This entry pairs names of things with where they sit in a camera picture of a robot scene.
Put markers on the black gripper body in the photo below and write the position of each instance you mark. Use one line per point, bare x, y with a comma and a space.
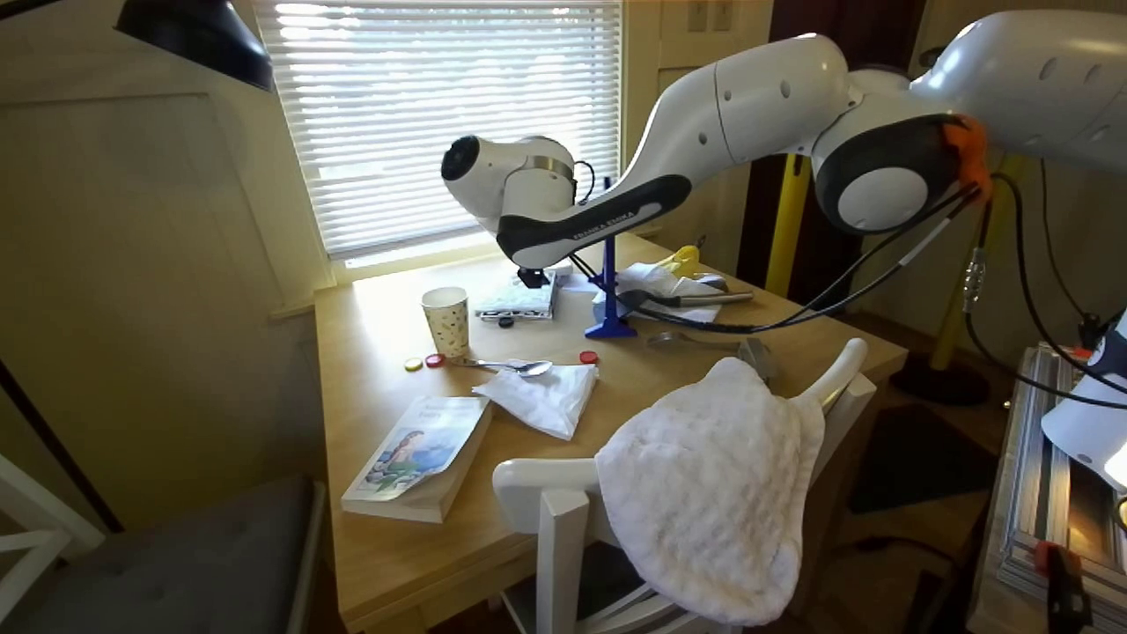
532, 280

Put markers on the blue gameboard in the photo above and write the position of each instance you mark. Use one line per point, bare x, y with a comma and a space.
610, 310

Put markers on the dotted paper cup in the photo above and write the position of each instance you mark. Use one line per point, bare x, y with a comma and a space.
447, 320

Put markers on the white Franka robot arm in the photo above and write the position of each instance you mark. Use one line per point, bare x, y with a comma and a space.
753, 106

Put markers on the folded white napkin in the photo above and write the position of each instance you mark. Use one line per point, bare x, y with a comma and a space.
548, 398

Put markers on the flat white napkin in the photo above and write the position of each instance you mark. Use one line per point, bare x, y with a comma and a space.
693, 313

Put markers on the folded metal holder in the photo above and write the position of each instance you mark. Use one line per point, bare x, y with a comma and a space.
762, 357

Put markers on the short silver spoon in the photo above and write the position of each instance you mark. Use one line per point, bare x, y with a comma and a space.
523, 366

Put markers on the red game token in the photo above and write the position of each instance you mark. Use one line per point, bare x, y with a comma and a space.
589, 357
436, 361

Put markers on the crumpled white cloth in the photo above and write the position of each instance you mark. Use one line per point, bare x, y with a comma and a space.
670, 283

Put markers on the yellow bag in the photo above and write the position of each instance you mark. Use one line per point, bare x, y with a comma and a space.
683, 259

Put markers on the yellow game token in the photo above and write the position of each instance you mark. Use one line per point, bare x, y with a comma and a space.
415, 365

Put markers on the illustrated book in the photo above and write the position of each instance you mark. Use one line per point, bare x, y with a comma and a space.
419, 460

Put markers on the white window blinds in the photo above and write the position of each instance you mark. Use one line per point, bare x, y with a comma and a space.
388, 117

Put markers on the white wooden chair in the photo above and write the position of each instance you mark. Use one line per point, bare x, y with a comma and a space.
551, 516

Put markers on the white knitted towel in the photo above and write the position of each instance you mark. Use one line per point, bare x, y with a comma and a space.
705, 493

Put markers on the white panelled door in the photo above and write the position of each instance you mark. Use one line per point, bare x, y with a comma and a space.
683, 35

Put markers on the dark wooden door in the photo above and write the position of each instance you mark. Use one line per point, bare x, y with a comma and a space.
859, 22

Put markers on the white chair with grey cushion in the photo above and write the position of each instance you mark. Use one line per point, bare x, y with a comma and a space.
178, 563

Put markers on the stacked metal frames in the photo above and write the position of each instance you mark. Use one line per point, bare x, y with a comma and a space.
1033, 493

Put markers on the red clamp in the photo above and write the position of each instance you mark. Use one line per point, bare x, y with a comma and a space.
1062, 585

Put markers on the thin yellow post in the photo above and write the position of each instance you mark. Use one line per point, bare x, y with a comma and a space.
791, 224

